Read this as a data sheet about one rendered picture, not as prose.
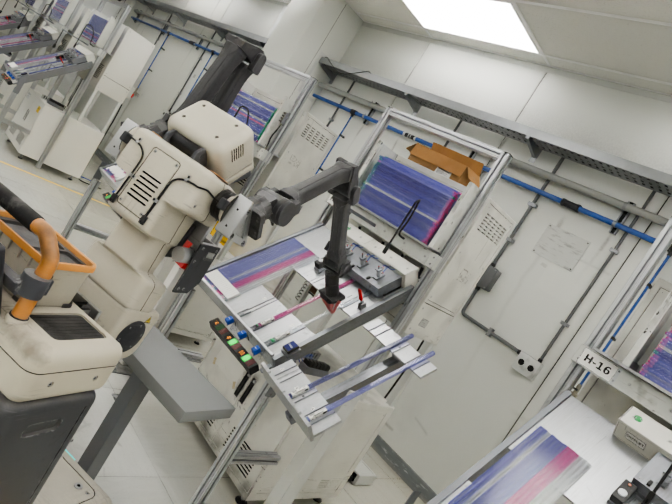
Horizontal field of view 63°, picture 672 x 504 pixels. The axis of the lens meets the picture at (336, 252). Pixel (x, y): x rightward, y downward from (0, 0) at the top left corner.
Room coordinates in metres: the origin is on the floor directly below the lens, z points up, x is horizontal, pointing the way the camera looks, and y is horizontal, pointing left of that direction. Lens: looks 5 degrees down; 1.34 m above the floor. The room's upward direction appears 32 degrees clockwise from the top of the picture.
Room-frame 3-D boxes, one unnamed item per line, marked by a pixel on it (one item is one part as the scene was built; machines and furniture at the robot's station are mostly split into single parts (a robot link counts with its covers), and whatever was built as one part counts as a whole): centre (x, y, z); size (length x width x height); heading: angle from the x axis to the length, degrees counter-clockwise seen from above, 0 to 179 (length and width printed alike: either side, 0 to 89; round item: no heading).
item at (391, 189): (2.57, -0.16, 1.52); 0.51 x 0.13 x 0.27; 48
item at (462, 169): (2.86, -0.28, 1.82); 0.68 x 0.30 x 0.20; 48
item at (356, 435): (2.70, -0.20, 0.31); 0.70 x 0.65 x 0.62; 48
